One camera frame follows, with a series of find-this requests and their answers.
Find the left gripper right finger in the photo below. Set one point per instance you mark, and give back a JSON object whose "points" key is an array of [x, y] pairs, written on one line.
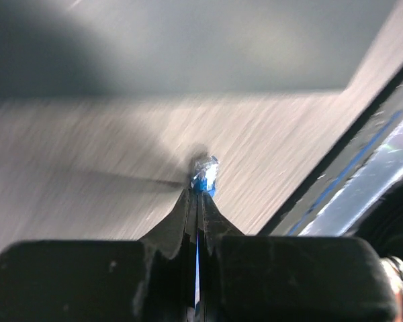
{"points": [[256, 278]]}

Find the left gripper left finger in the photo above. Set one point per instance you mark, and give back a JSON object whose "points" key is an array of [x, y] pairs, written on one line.
{"points": [[148, 279]]}

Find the black network switch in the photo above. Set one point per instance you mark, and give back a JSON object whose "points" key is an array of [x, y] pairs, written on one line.
{"points": [[168, 48]]}

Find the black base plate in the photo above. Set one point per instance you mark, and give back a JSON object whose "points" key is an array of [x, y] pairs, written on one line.
{"points": [[349, 152]]}

